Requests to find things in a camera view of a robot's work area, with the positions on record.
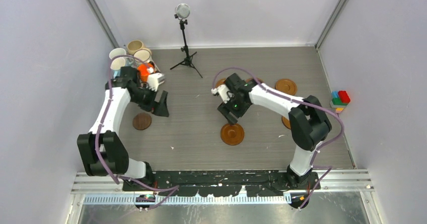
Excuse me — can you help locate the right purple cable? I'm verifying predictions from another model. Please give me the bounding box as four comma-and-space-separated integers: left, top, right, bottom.
211, 67, 345, 211

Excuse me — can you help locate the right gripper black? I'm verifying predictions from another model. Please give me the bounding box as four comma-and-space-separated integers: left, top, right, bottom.
218, 93, 251, 125

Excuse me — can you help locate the light blue white mug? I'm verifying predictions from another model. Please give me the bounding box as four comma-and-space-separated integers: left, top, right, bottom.
110, 57, 134, 78

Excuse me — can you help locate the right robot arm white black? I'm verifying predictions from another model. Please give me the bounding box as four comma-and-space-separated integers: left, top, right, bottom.
211, 73, 332, 189

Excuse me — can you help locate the beige mug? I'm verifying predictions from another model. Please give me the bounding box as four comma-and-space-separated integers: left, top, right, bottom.
127, 40, 145, 55

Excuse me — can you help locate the matte brown wooden coaster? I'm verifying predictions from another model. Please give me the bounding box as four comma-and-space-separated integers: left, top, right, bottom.
220, 123, 245, 146

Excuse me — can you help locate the aluminium frame rail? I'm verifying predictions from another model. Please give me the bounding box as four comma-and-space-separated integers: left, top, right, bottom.
72, 169, 374, 206

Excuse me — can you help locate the orange mug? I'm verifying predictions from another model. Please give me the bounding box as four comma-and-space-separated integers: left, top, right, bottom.
137, 63, 156, 82

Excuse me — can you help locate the glossy brown wooden coaster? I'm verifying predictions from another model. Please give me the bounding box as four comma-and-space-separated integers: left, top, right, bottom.
215, 78, 226, 88

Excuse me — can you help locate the colourful toy brick stack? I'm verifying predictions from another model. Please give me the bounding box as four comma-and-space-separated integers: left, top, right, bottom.
330, 90, 351, 114

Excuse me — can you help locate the cream brown-rim mug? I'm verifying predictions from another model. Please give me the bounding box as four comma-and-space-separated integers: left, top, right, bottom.
133, 48, 153, 66

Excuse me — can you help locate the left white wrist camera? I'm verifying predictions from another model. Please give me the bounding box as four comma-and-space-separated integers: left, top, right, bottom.
146, 72, 165, 92

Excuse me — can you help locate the orange-brown wooden coaster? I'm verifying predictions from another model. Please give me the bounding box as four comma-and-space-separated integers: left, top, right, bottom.
275, 79, 298, 96

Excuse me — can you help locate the light brown wooden coaster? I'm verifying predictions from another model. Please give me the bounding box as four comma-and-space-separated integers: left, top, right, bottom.
246, 78, 264, 83

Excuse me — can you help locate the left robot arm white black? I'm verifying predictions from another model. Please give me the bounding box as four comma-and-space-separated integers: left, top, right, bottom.
77, 66, 169, 191

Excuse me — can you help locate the small orange-brown coaster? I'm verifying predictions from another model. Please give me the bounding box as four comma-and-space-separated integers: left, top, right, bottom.
281, 116, 291, 129

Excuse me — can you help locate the dark walnut small coaster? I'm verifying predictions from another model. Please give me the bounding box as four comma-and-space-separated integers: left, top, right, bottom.
132, 113, 152, 130

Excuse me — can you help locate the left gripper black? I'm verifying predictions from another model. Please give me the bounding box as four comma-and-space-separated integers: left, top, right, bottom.
130, 84, 169, 117

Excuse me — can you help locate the microphone on black tripod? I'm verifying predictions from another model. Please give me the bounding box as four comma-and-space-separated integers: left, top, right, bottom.
170, 3, 203, 78

